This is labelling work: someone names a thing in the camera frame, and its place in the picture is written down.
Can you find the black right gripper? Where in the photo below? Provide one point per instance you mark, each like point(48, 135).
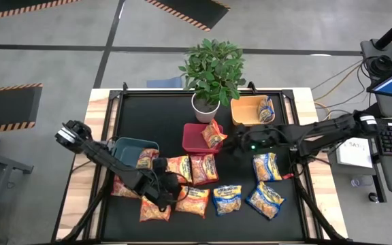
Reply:
point(260, 139)

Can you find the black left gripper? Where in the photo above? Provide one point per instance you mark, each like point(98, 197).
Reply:
point(165, 187)

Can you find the orange Maruchan ramen pack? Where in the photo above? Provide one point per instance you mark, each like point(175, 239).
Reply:
point(150, 212)
point(182, 166)
point(194, 202)
point(213, 134)

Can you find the red Maruchan ramen pack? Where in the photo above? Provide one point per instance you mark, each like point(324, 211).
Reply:
point(119, 190)
point(147, 158)
point(203, 169)

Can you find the red plastic bin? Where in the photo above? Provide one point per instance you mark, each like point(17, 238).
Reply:
point(192, 137)

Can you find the blue Maruchan ramen pack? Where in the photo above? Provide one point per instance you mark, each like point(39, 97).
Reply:
point(227, 200)
point(265, 110)
point(265, 200)
point(266, 166)

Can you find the blue-grey plastic bin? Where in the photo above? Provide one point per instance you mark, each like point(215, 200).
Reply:
point(128, 149)

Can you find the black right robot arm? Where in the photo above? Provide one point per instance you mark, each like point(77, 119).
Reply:
point(318, 131)

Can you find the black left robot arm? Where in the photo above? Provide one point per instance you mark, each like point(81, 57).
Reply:
point(107, 160)

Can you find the yellow plastic bin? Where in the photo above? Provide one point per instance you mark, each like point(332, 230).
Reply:
point(245, 110)

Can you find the white plant pot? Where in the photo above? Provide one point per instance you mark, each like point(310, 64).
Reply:
point(205, 116)

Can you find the black table mat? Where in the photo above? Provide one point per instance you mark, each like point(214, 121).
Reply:
point(168, 112)

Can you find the green leafy artificial plant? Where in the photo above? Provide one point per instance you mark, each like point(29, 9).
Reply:
point(213, 68)

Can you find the blue chair seat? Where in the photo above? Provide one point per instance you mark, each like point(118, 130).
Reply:
point(165, 83)

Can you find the white note board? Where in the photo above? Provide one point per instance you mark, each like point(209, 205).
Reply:
point(354, 153)

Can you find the clear plastic bottle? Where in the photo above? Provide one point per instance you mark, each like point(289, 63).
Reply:
point(361, 181)

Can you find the black hazard-striped floor mat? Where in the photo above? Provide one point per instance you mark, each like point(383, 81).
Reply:
point(5, 105)
point(12, 7)
point(196, 12)

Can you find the grey stand base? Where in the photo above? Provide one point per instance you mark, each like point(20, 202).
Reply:
point(367, 47)

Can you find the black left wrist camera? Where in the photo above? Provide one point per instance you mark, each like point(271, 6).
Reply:
point(160, 164)

